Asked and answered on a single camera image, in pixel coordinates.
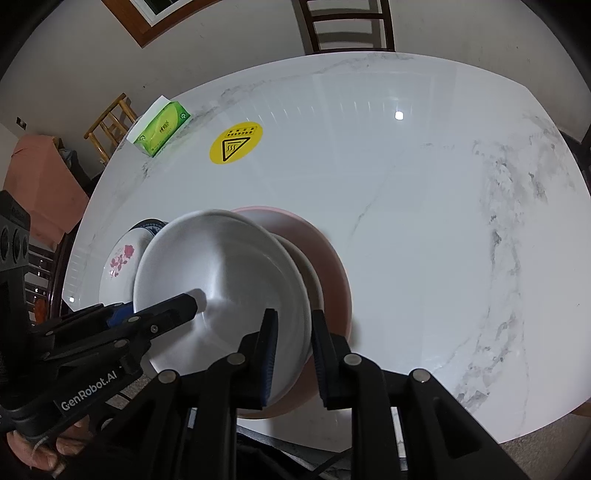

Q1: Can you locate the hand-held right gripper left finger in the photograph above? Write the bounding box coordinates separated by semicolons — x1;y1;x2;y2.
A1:
88;308;280;480

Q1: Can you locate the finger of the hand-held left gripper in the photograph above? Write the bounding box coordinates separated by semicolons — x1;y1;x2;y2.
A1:
133;292;199;345
32;302;135;340

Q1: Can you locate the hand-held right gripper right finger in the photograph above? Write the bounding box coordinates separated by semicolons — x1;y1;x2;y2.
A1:
311;309;529;480

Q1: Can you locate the white plate with pink flowers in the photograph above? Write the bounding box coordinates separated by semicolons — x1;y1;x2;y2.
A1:
98;226;157;315

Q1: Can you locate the white ribbed bowl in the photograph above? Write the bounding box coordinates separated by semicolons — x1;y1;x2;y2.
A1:
270;232;325;367
132;209;313;408

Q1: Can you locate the pink bowl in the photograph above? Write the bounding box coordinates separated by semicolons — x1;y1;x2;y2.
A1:
230;206;355;420

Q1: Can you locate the blue floral plate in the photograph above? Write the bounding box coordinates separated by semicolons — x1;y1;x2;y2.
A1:
126;218;170;241

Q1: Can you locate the person's left hand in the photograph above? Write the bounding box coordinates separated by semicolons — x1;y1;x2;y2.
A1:
7;414;99;470

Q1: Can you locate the dark wooden chair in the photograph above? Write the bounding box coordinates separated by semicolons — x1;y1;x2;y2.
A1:
27;230;80;326

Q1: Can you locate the pink cloth covered furniture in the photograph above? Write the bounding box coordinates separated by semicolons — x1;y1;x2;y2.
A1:
8;134;90;237

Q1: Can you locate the round yellow warning sticker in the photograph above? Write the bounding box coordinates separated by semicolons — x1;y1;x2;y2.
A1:
209;121;264;165

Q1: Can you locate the green tissue pack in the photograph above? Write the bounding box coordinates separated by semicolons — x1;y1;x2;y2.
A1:
127;95;191;158

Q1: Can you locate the dark slatted chair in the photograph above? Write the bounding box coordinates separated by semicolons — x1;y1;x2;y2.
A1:
297;0;397;54

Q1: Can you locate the wooden picture frame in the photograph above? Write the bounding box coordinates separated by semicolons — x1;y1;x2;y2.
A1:
102;0;223;49

